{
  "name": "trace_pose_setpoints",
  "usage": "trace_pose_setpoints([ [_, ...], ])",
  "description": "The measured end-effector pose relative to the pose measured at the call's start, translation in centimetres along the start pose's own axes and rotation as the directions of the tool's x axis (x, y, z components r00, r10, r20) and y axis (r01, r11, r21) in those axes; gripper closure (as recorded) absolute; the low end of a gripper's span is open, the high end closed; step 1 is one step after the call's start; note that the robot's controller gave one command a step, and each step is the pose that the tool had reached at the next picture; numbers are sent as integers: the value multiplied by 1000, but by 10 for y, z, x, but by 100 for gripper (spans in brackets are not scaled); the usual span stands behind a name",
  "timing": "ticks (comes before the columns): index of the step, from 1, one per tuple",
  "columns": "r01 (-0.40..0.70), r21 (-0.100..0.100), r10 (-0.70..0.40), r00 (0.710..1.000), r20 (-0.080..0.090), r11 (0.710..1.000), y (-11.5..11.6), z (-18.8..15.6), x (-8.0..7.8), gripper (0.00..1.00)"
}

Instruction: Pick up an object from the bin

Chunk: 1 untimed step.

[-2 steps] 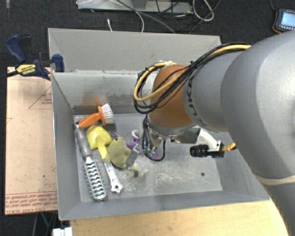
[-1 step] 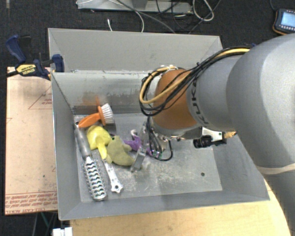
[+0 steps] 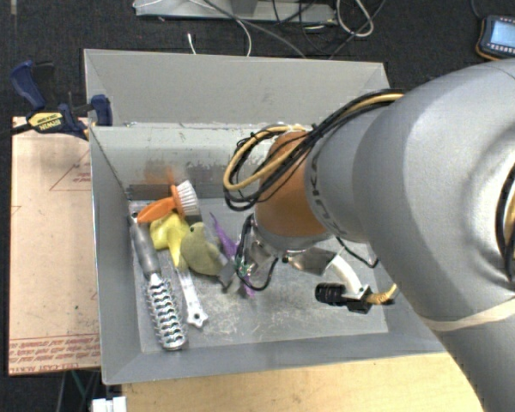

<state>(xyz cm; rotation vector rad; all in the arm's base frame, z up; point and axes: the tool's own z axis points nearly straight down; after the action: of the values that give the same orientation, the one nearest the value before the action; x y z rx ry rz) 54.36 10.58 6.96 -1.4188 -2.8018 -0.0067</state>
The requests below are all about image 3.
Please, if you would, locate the purple spiky plastic toy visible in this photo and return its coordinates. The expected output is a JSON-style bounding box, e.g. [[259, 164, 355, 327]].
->
[[209, 211, 258, 299]]

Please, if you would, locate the olive green plush toy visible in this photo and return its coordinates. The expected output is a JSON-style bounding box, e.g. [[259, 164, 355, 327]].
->
[[179, 221, 225, 277]]

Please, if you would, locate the white flat plastic tool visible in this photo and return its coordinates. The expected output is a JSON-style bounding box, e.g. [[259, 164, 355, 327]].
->
[[171, 255, 209, 330]]

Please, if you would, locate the grey metal bin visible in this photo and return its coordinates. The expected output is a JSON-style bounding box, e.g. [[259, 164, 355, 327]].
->
[[83, 48, 447, 386]]

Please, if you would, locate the grey round metal hairbrush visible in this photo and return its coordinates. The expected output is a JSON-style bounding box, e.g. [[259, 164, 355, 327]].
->
[[127, 214, 190, 353]]

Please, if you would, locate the yellow plush toy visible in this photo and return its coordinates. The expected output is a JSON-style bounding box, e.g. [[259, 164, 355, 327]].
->
[[148, 211, 192, 270]]

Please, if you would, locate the orange brush with white bristles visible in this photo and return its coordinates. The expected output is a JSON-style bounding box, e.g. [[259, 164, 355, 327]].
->
[[136, 179, 199, 226]]

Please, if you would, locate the brown cardboard board red print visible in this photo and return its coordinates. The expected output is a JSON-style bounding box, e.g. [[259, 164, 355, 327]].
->
[[8, 116, 102, 377]]

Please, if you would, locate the black cylinder on white bracket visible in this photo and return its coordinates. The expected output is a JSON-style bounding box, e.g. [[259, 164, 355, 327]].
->
[[314, 256, 373, 315]]

